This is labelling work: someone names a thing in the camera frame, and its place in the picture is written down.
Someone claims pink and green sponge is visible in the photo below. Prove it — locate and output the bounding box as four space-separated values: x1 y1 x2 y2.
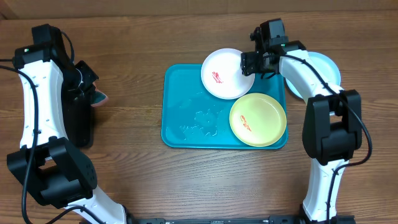
91 89 109 108

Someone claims white plate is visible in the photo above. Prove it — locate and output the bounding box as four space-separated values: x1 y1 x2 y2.
201 48 255 100

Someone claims yellow-green plate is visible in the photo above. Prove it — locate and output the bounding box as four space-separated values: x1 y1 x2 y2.
229 93 287 147

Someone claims light blue plate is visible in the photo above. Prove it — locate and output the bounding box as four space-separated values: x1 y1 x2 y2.
279 50 342 102

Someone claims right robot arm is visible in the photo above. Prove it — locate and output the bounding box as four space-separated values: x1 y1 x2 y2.
241 19 363 223

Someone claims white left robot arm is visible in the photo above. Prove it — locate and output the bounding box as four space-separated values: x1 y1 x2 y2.
7 24 134 223

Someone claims teal plastic tray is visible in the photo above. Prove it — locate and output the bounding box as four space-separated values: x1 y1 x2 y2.
161 64 288 150

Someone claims black rectangular bin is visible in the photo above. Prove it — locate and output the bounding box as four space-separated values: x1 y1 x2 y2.
62 90 94 148

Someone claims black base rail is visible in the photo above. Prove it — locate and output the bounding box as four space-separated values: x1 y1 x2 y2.
127 215 316 224

